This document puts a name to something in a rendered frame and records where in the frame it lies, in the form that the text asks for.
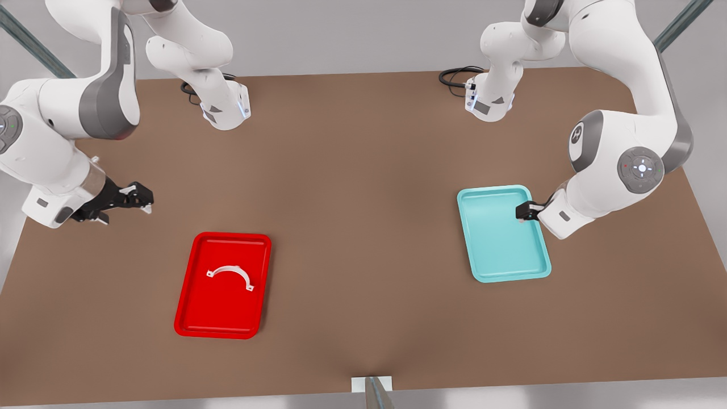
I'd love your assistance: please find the white drainage pipe clamp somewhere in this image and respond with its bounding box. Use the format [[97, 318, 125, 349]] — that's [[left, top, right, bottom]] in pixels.
[[206, 265, 255, 293]]

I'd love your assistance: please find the cyan rectangular tray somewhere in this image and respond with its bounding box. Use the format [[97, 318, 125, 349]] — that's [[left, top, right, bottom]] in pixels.
[[457, 185, 553, 284]]

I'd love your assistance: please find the red rectangular tray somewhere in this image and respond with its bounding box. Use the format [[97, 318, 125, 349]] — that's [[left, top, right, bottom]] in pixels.
[[174, 231, 273, 340]]

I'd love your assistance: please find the black cable loop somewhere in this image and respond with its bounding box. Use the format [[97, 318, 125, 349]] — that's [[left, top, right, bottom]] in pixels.
[[438, 66, 487, 99], [180, 72, 237, 107]]

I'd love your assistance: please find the silver frame post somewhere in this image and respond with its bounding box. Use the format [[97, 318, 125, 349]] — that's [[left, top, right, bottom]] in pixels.
[[0, 6, 78, 80], [363, 375, 396, 409], [653, 0, 715, 53]]

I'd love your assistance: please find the pale post foot plate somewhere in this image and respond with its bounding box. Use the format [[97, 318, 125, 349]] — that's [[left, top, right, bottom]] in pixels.
[[350, 375, 394, 394]]

